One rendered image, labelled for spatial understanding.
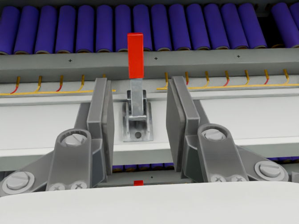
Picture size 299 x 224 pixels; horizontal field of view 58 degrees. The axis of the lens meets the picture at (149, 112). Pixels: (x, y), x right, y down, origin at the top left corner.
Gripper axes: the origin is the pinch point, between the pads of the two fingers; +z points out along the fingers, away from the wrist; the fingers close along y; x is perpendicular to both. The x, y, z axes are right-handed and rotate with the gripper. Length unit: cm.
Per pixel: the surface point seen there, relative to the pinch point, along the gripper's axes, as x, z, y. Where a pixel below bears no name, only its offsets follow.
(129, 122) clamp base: -7.3, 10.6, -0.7
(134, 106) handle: -4.8, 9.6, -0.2
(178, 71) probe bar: -3.9, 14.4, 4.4
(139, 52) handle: -0.2, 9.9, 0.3
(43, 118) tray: -7.1, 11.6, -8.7
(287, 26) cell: -0.7, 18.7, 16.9
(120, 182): -22.5, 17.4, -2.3
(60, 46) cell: -1.9, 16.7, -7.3
